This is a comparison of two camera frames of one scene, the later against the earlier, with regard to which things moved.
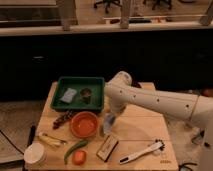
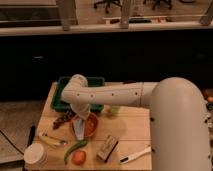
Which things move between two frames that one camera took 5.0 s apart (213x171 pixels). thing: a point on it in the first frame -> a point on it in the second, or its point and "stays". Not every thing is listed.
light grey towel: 108,121 -> 79,126
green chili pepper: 78,145 stays
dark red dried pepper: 62,119 stays
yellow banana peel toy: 52,140 stays
